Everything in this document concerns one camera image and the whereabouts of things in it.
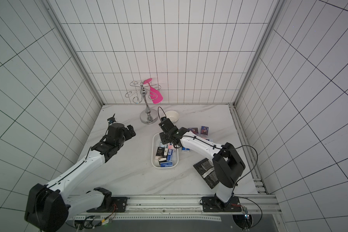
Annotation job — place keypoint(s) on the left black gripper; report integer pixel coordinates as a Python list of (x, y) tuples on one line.
[(128, 136)]

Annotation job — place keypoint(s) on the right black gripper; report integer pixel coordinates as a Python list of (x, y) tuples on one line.
[(165, 126)]

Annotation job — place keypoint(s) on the blue white pack second row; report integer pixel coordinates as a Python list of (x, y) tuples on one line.
[(185, 149)]

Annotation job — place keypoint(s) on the blue red tissue pack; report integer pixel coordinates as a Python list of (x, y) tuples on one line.
[(194, 130)]

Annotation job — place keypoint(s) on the blue orange tissue pack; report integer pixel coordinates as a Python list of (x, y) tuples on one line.
[(204, 131)]

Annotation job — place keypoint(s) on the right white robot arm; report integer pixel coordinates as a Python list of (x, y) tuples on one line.
[(227, 163)]

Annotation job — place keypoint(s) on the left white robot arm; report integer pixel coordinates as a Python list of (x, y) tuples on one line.
[(50, 205)]

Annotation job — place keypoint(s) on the white storage box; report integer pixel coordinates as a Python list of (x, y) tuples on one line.
[(156, 142)]

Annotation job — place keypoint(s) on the white ceramic bowl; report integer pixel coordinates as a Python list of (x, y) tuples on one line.
[(172, 115)]

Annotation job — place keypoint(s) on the black Face tissue pack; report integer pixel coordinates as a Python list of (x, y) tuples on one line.
[(160, 152)]

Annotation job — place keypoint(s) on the chrome hook stand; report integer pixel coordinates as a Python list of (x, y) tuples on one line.
[(141, 95)]

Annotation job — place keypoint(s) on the black packaged item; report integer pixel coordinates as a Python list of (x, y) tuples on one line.
[(206, 170)]

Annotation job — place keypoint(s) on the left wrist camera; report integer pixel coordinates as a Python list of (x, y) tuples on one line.
[(111, 120)]

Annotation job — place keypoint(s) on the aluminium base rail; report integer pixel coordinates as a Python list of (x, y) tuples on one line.
[(180, 207)]

